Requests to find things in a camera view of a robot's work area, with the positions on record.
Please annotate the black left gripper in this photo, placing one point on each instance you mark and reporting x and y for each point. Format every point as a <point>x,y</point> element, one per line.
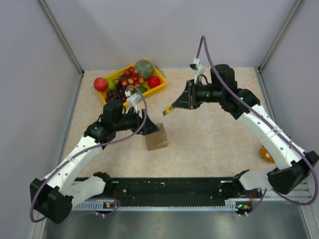
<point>148,127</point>

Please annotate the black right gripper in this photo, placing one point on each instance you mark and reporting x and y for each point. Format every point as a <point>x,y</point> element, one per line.
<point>187,100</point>

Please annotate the brown cardboard express box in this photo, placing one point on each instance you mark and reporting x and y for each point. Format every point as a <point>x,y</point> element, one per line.
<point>157,140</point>

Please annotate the yellow utility knife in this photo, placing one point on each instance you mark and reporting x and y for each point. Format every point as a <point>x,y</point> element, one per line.
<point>168,110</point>

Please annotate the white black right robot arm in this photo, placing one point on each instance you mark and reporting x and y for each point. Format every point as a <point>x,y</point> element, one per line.
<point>292,162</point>

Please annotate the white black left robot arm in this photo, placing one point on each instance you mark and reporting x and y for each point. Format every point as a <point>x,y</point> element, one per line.
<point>56,194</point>

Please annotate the red tomato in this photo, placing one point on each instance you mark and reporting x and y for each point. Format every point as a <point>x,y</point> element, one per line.
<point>154,81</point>

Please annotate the green lime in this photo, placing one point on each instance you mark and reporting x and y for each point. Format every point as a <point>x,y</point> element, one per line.
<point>142,89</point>

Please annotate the yellow plastic fruit tray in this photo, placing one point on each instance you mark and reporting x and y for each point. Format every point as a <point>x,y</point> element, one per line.
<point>148,93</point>

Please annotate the dark purple grape bunch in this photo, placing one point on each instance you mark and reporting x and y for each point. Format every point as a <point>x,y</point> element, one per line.
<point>118,93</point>

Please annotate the green netted melon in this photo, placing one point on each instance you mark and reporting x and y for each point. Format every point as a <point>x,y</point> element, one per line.
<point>144,68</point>

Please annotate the green apple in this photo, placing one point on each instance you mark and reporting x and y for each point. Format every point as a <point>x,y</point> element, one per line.
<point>111,84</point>

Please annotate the red apple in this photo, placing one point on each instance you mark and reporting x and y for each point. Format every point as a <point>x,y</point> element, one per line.
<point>100,84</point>

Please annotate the toy pineapple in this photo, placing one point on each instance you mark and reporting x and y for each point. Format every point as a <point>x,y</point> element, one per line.
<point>265,155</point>

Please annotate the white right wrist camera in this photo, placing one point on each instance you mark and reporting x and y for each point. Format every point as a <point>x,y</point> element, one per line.
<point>196,68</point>

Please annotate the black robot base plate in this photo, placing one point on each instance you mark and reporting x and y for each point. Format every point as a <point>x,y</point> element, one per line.
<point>176,191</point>

